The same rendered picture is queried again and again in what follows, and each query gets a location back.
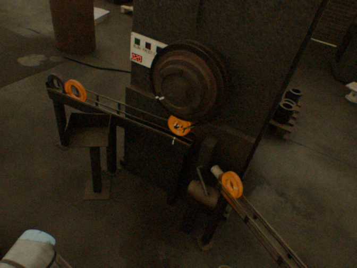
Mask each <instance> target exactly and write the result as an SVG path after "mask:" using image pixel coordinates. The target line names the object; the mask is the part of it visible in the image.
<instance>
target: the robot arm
mask: <svg viewBox="0 0 357 268"><path fill-rule="evenodd" d="M55 243H56V241H55V239H54V238H53V237H51V236H50V235H49V234H47V233H45V232H43V231H39V230H27V231H25V232H24V234H23V235H22V236H21V237H20V238H19V239H18V240H17V241H16V242H15V244H14V245H13V247H12V248H11V249H10V250H9V251H8V253H7V254H6V255H5V256H4V257H3V258H2V260H1V261H0V268H72V267H71V266H70V265H69V264H68V263H67V262H66V261H65V260H64V259H63V258H62V257H61V256H60V255H59V254H58V253H57V251H56V250H55V249H54V248H53V246H54V245H55Z"/></svg>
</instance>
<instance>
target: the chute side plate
mask: <svg viewBox="0 0 357 268"><path fill-rule="evenodd" d="M47 91H48V96H49V98H50V99H52V97H54V98H56V99H57V100H58V102H60V103H62V104H65V105H67V106H70V107H73V108H75V109H76V110H79V111H82V112H85V113H93V114H110V113H108V112H105V111H102V110H100V109H97V108H95V107H93V106H90V105H88V104H85V103H83V102H80V101H77V100H75V99H72V98H69V97H66V96H64V95H61V94H60V93H57V92H54V91H52V90H49V89H47ZM111 120H112V124H114V125H116V126H118V127H121V128H124V129H126V130H129V131H132V132H134V133H137V134H139V135H142V136H144V137H147V138H149V139H152V140H154V141H156V142H158V143H160V144H163V145H165V146H167V147H169V148H172V149H174V150H176V151H177V149H178V148H179V149H181V150H183V151H185V154H184V155H187V152H188V148H189V147H188V146H186V145H184V144H182V143H180V142H178V141H177V140H175V139H173V138H171V137H168V136H166V135H164V134H162V133H159V132H157V131H154V130H151V129H148V128H146V127H143V126H141V125H138V124H135V123H133V122H131V121H129V120H126V119H124V118H121V117H118V116H116V115H113V114H111ZM173 140H174V144H173Z"/></svg>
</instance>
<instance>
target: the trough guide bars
mask: <svg viewBox="0 0 357 268"><path fill-rule="evenodd" d="M217 184H218V185H219V186H218V191H219V192H220V191H221V189H223V191H224V193H225V194H226V195H227V196H228V197H229V199H230V200H231V201H232V202H233V203H234V205H235V206H236V207H237V208H238V209H239V211H240V212H241V213H242V214H243V215H244V220H243V222H244V223H245V224H247V222H248V221H249V222H250V224H251V225H252V226H253V227H254V229H255V230H256V232H257V233H258V234H260V236H261V237H262V238H263V240H264V241H265V243H266V244H267V245H268V246H269V247H270V248H271V249H272V250H273V252H274V253H275V255H276V256H277V257H278V259H277V260H276V263H277V265H279V266H280V265H281V263H283V264H284V265H285V267H286V268H293V266H292V265H291V264H290V263H289V262H288V261H287V259H286V258H285V257H284V256H283V255H282V253H281V252H279V251H278V249H277V248H276V246H275V245H274V244H273V243H272V242H271V241H270V239H269V238H268V237H267V236H266V235H265V234H264V232H263V231H262V230H261V229H260V227H259V226H258V225H257V224H256V223H255V221H254V220H253V219H252V218H251V217H250V215H249V214H248V213H247V212H246V211H245V210H244V209H243V207H242V206H241V205H240V203H239V202H238V201H237V200H236V199H235V198H234V197H233V196H232V195H231V193H230V192H229V191H228V189H227V188H226V187H225V186H224V185H223V183H221V182H220V181H219V180H218V183H217ZM240 198H241V199H242V200H243V201H244V203H245V204H246V206H247V207H248V208H249V209H250V210H251V211H252V212H253V213H254V218H255V219H257V218H258V220H260V221H261V223H262V224H263V225H264V226H265V228H266V229H267V230H268V231H269V232H270V233H271V234H272V235H273V236H274V237H275V239H276V240H277V241H278V243H279V244H280V245H282V247H283V248H284V249H285V251H286V252H287V253H288V254H287V256H288V257H289V259H291V258H293V260H294V261H295V262H296V264H297V265H298V266H299V267H300V268H307V267H306V265H305V264H304V263H303V262H302V261H301V260H300V259H299V258H298V256H297V255H296V254H295V252H294V251H292V250H291V249H290V248H289V246H288V245H287V244H286V243H285V241H284V240H283V239H282V238H281V237H280V236H279V235H278V234H277V232H276V231H275V230H274V229H273V228H272V227H271V226H270V225H269V224H268V222H267V221H266V220H265V219H264V218H263V217H262V216H261V214H259V212H258V211H257V210H256V209H255V208H254V207H253V206H252V205H251V203H250V202H249V201H248V200H247V199H246V198H245V197H244V196H243V194H242V195H241V196H240Z"/></svg>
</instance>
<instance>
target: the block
mask: <svg viewBox="0 0 357 268"><path fill-rule="evenodd" d="M217 144H218V138H216V137H214V136H212V135H208V136H207V137H206V138H205V139H204V141H203V143H202V146H201V150H200V153H199V157H198V161H197V164H196V167H197V166H199V165H202V167H201V168H200V169H201V170H203V171H206V170H207V169H208V168H209V166H210V164H211V162H212V160H213V156H214V153H215V150H216V147H217Z"/></svg>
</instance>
